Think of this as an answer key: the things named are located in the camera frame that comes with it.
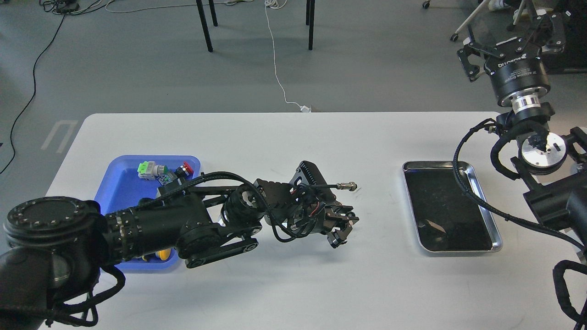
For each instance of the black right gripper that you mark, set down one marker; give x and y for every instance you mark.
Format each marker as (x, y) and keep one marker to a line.
(518, 75)

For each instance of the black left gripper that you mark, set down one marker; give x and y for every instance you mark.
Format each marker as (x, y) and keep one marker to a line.
(336, 220)

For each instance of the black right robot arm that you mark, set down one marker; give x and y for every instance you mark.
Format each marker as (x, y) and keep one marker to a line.
(552, 166)

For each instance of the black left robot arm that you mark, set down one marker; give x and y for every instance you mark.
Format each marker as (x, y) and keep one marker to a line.
(63, 252)

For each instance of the silver metal tray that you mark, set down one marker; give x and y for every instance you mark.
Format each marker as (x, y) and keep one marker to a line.
(446, 220)

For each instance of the blue plastic tray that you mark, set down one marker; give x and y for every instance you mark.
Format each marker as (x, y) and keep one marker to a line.
(121, 188)

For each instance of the black equipment case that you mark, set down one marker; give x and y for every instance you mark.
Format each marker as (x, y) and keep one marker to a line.
(574, 57)

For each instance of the office chair base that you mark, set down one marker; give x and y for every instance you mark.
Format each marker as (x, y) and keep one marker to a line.
(491, 5)

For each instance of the yellow mushroom push button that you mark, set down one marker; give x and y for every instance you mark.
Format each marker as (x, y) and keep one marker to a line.
(157, 257)

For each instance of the black table leg right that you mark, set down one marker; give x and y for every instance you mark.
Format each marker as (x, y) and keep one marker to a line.
(310, 21)

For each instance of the black table leg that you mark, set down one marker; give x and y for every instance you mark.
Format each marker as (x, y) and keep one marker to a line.
(310, 21)
(203, 20)

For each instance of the black table leg left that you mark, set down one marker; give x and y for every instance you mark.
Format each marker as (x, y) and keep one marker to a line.
(203, 20)

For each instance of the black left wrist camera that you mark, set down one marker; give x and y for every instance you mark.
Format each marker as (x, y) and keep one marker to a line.
(310, 188)

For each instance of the red push button switch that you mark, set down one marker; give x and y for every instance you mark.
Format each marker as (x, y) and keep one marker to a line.
(165, 176)

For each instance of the green white push button switch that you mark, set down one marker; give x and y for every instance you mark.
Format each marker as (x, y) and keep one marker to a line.
(149, 170)

